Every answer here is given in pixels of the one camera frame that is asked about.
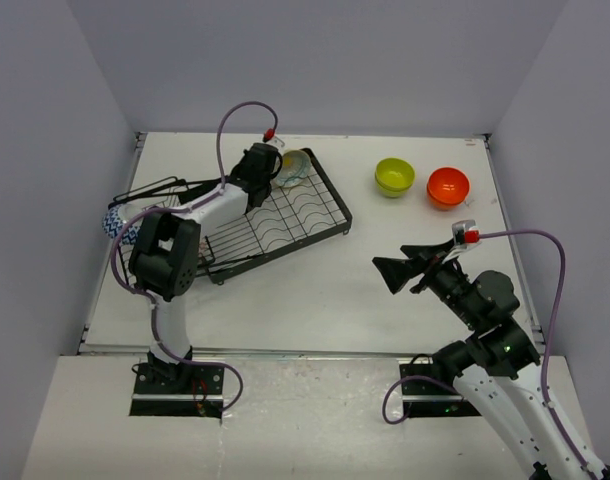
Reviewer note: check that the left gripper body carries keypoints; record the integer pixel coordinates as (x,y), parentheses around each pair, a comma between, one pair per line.
(236,170)

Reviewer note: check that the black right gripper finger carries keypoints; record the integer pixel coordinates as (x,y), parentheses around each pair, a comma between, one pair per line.
(398,272)
(427,252)

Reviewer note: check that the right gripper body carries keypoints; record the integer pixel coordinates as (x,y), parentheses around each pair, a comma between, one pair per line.
(443,277)

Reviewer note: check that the yellow blue pattern ceramic bowl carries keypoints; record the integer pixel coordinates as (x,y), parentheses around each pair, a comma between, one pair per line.
(295,168)

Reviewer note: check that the green bowl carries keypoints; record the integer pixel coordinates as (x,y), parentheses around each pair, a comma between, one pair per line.
(394,164)
(393,184)

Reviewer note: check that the orange bowl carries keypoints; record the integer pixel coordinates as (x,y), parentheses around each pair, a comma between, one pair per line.
(448,178)
(446,200)

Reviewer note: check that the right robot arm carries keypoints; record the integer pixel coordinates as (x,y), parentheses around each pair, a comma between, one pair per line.
(497,369)

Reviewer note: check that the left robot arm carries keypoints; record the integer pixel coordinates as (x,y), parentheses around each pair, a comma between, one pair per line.
(165,257)

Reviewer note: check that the red white pattern bowl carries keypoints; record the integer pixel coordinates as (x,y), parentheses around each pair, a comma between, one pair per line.
(205,253)

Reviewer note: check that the blue white pattern bowl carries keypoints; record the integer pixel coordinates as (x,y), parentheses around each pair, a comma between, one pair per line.
(115,219)

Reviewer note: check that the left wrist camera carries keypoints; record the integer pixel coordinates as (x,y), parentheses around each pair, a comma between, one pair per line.
(271,138)

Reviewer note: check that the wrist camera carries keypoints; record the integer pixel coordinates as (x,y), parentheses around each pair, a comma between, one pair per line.
(271,138)
(466,237)

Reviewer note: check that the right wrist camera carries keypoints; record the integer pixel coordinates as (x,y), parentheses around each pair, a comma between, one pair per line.
(466,237)

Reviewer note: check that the black wire dish rack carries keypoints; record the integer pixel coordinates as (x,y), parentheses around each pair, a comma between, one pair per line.
(289,220)

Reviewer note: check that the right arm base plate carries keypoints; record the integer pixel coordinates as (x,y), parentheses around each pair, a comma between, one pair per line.
(422,399)

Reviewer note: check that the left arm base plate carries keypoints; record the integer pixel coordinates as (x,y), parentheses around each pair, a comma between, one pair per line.
(192,389)

